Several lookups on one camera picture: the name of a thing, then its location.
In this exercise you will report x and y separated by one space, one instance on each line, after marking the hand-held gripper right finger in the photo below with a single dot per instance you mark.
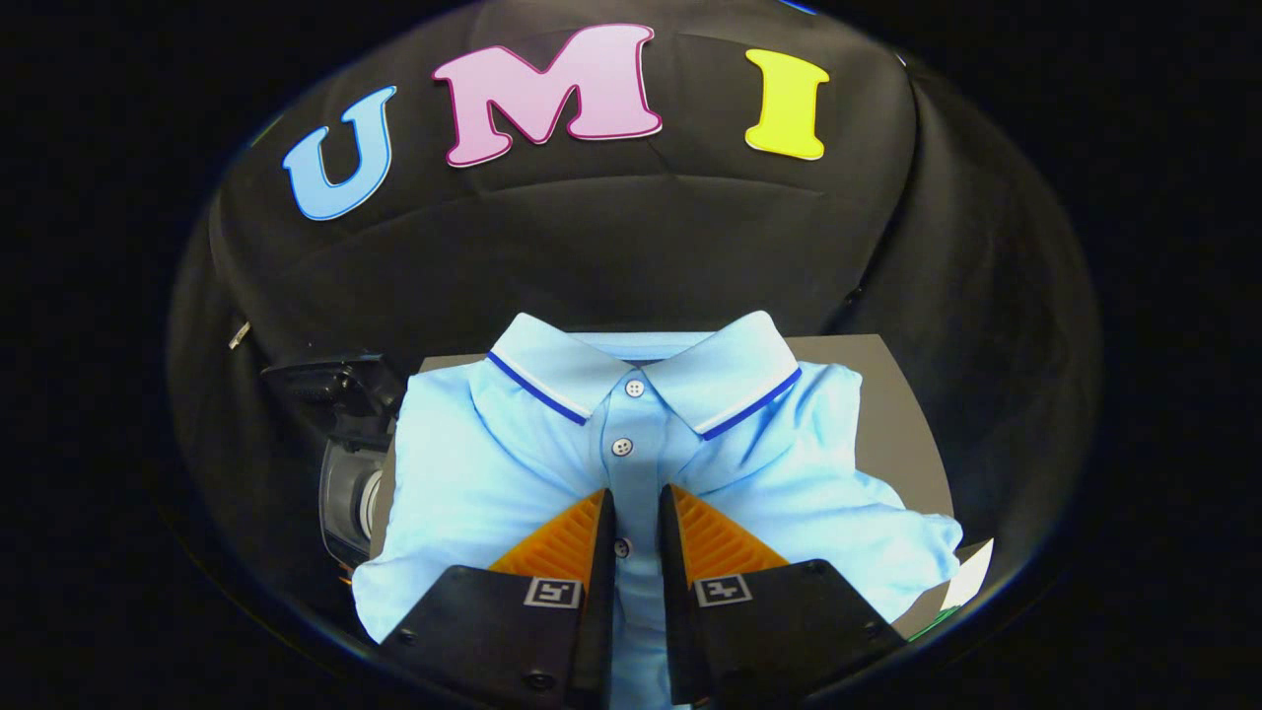
675 592

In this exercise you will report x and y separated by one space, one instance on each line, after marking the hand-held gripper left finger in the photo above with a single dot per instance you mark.
603 592

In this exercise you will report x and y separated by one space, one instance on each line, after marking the light blue polo shirt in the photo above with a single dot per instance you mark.
513 463

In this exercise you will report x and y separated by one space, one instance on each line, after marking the dark transparent washing machine lid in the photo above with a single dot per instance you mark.
325 390

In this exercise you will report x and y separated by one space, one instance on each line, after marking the white paper sheet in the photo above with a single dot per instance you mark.
971 577

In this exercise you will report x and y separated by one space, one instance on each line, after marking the black backdrop cloth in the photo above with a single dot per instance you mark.
611 227

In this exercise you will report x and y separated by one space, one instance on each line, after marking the small silver clip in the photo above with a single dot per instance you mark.
239 335

